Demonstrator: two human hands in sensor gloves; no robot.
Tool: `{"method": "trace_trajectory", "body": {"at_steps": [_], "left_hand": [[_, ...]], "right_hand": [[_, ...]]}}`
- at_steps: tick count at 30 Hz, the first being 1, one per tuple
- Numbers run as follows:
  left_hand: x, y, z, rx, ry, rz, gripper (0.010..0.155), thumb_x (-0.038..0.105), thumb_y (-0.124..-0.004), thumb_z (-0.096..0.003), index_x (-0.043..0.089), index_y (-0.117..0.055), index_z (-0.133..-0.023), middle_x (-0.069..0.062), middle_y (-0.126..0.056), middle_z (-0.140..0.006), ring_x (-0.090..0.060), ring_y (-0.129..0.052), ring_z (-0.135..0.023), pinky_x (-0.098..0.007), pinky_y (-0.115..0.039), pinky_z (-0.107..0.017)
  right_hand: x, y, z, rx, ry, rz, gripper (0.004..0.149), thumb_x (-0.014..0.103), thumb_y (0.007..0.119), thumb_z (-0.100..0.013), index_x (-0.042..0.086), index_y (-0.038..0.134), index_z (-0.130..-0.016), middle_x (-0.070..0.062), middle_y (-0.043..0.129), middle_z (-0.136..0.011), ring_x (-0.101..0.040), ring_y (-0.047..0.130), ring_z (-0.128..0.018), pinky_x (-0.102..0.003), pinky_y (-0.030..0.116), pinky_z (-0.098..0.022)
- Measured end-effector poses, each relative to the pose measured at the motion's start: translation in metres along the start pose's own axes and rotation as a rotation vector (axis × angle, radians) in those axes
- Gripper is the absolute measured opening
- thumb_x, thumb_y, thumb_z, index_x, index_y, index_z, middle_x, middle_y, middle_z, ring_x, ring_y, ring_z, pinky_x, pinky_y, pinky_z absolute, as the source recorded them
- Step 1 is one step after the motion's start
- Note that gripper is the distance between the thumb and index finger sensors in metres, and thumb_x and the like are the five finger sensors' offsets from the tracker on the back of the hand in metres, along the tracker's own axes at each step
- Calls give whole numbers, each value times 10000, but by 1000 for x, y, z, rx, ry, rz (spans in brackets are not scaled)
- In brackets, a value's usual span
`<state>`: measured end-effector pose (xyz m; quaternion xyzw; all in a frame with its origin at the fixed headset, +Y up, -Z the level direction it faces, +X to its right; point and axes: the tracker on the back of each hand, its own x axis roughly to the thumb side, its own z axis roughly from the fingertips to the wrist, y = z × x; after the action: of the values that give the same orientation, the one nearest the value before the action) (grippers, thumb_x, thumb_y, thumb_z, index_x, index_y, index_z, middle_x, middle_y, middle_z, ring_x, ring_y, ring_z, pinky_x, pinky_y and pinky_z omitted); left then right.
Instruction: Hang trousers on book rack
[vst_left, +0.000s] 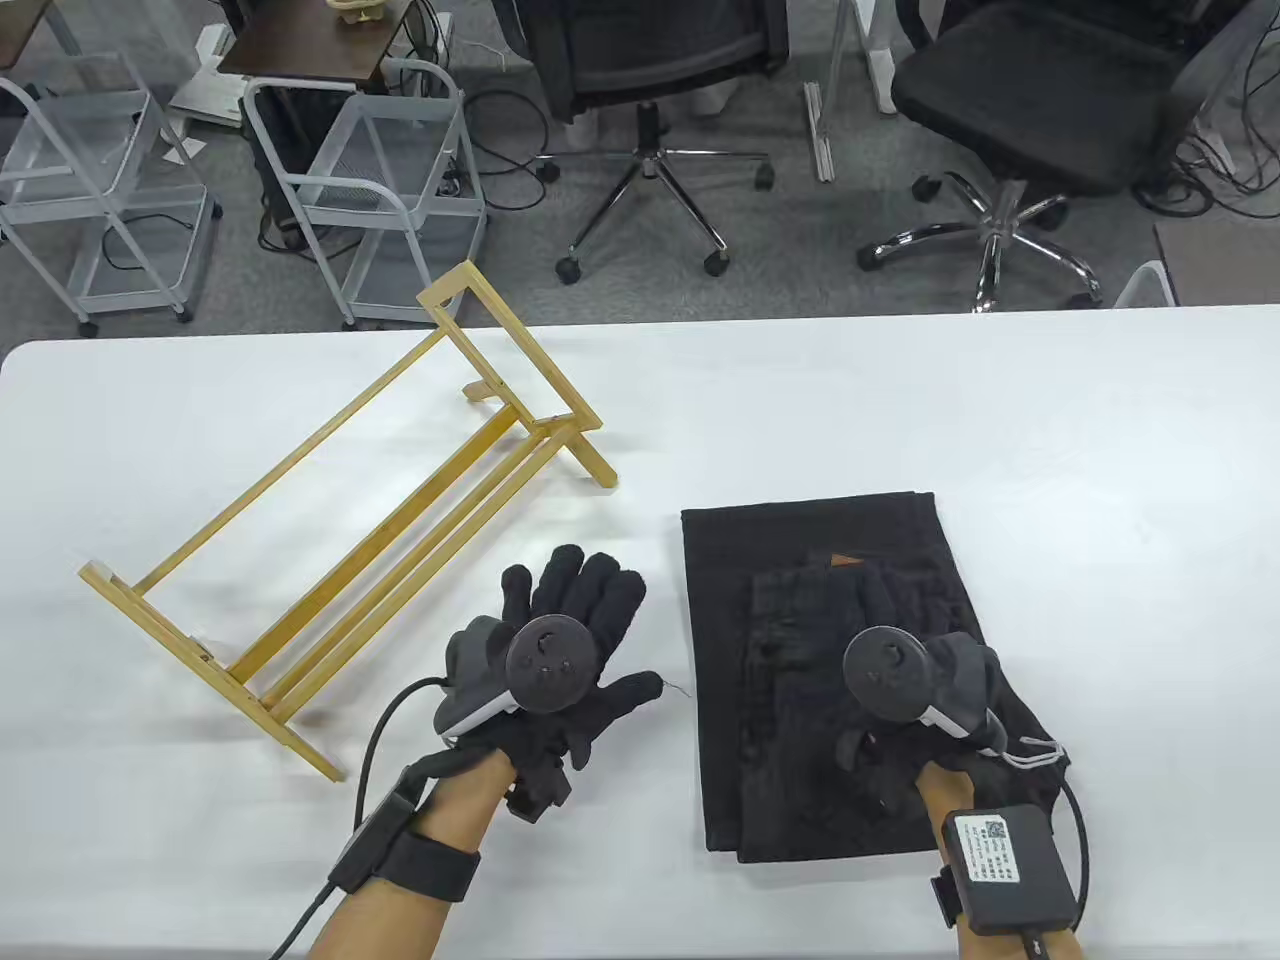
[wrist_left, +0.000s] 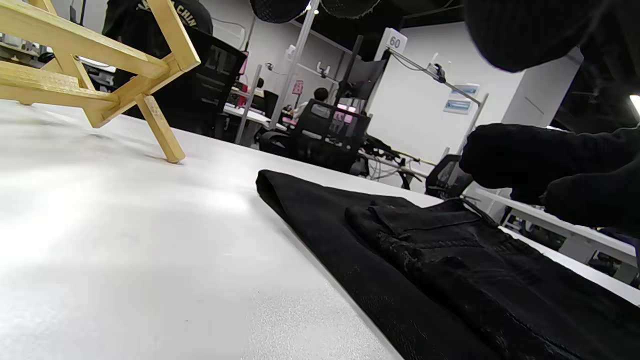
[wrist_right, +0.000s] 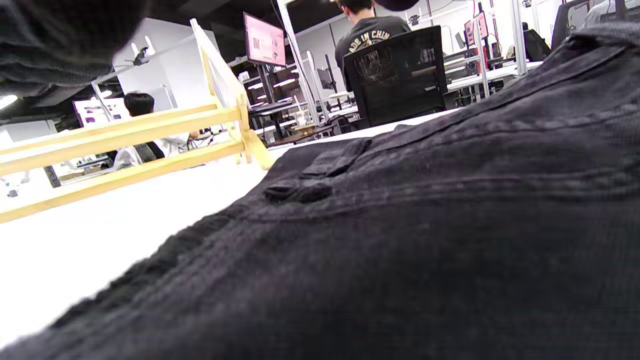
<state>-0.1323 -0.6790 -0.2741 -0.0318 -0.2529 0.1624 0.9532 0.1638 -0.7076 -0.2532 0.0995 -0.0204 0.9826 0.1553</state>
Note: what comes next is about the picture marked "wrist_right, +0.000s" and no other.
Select person's right hand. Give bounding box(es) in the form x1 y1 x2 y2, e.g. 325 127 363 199
0 0 151 98

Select monitor with pink screen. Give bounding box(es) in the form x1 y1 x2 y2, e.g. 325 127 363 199
243 12 287 68

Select black monitor stand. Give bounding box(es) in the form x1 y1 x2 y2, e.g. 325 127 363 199
256 64 287 139

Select black mesh office chair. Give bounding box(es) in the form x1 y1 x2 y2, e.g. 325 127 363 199
343 25 447 128

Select dark grey denim jeans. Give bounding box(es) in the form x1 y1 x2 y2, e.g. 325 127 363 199
0 21 640 360

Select small monitor with red screen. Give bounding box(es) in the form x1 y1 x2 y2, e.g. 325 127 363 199
464 11 490 49

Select white background desk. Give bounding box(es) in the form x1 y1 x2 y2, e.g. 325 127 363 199
446 61 544 92

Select black high-back office chair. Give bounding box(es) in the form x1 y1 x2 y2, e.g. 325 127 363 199
551 0 592 51

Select light wooden rack frame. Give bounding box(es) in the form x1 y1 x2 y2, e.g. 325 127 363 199
0 19 275 224

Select silver aluminium frame post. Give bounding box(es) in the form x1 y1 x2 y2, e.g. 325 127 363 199
276 0 322 126
511 0 529 76

